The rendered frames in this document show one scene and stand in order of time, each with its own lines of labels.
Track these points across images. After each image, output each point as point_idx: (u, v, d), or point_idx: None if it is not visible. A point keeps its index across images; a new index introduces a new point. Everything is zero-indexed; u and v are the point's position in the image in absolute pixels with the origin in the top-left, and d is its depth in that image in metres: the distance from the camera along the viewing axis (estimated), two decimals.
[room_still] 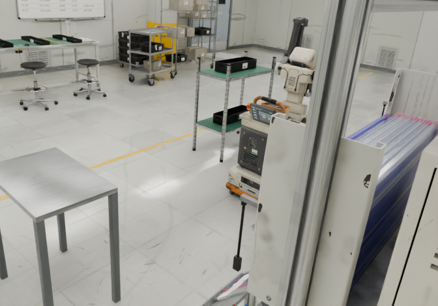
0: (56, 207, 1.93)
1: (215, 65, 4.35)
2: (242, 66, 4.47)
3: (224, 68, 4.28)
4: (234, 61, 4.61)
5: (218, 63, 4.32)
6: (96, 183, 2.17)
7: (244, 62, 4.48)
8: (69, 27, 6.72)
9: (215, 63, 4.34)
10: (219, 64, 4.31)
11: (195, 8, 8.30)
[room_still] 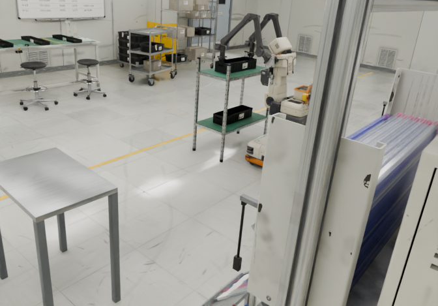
0: (56, 207, 1.93)
1: (215, 65, 4.35)
2: (242, 66, 4.47)
3: (224, 68, 4.28)
4: (234, 61, 4.61)
5: (218, 63, 4.32)
6: (96, 183, 2.17)
7: (244, 62, 4.48)
8: (69, 27, 6.72)
9: (215, 63, 4.34)
10: (219, 64, 4.31)
11: (195, 8, 8.30)
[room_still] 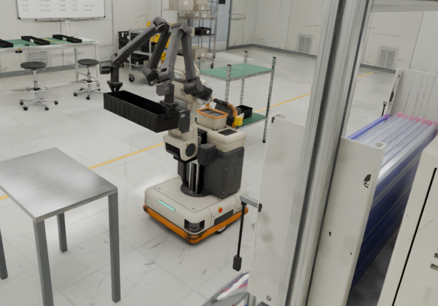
0: (56, 207, 1.93)
1: (158, 122, 2.32)
2: (150, 107, 2.61)
3: (174, 119, 2.41)
4: (123, 105, 2.52)
5: (162, 117, 2.33)
6: (96, 183, 2.17)
7: (147, 102, 2.62)
8: (69, 27, 6.72)
9: (158, 119, 2.31)
10: (165, 117, 2.35)
11: (195, 8, 8.30)
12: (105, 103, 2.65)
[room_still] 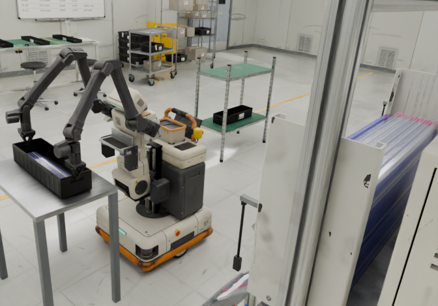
0: (56, 207, 1.93)
1: (62, 187, 1.96)
2: (65, 161, 2.25)
3: (85, 180, 2.05)
4: (30, 161, 2.17)
5: (68, 180, 1.98)
6: (96, 183, 2.17)
7: None
8: (69, 27, 6.72)
9: (61, 183, 1.95)
10: (72, 179, 2.00)
11: (195, 8, 8.30)
12: (14, 155, 2.30)
